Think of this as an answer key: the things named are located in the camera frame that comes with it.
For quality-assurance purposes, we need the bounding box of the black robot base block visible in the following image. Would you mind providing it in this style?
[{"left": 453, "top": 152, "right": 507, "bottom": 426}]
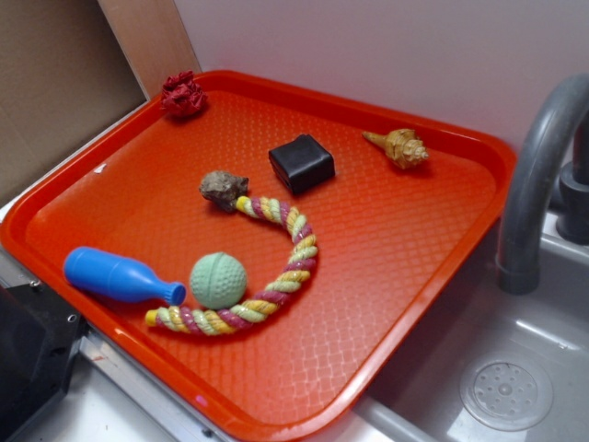
[{"left": 1, "top": 284, "right": 85, "bottom": 441}]

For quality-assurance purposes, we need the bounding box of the orange plastic tray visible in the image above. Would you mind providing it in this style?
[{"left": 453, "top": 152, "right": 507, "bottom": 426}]
[{"left": 1, "top": 71, "right": 515, "bottom": 441}]

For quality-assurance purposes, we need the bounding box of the blue plastic bottle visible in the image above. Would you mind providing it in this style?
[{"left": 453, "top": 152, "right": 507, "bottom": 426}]
[{"left": 64, "top": 247, "right": 186, "bottom": 306}]

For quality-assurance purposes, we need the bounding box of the grey-brown rock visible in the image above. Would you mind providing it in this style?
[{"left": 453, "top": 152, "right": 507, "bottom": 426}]
[{"left": 199, "top": 170, "right": 249, "bottom": 213}]

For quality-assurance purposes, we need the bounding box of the green textured ball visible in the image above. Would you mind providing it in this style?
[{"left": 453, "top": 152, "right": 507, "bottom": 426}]
[{"left": 190, "top": 252, "right": 248, "bottom": 310}]

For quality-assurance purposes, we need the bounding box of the crumpled red paper ball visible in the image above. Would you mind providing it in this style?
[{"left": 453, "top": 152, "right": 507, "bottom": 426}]
[{"left": 160, "top": 70, "right": 208, "bottom": 117}]

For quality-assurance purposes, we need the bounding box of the black square block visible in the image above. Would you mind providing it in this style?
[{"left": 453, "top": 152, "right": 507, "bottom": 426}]
[{"left": 269, "top": 134, "right": 336, "bottom": 194}]

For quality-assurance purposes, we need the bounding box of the grey curved faucet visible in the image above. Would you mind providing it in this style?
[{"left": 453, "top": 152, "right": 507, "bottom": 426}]
[{"left": 496, "top": 73, "right": 588, "bottom": 295}]

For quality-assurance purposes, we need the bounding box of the multicolour twisted rope toy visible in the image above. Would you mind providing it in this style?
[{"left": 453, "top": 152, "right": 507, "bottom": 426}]
[{"left": 144, "top": 196, "right": 318, "bottom": 336}]

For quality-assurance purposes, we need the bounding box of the grey plastic sink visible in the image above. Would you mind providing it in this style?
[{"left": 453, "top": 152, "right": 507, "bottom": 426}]
[{"left": 355, "top": 211, "right": 588, "bottom": 441}]

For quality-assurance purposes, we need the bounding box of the dark grey faucet knob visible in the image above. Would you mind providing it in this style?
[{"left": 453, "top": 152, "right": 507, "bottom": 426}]
[{"left": 556, "top": 115, "right": 588, "bottom": 245}]

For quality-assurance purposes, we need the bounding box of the tan conch seashell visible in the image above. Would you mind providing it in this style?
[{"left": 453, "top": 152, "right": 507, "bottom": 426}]
[{"left": 362, "top": 129, "right": 429, "bottom": 170}]

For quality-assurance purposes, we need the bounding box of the brown cardboard panel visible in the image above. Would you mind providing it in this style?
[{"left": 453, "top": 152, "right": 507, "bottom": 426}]
[{"left": 1, "top": 1, "right": 200, "bottom": 204}]

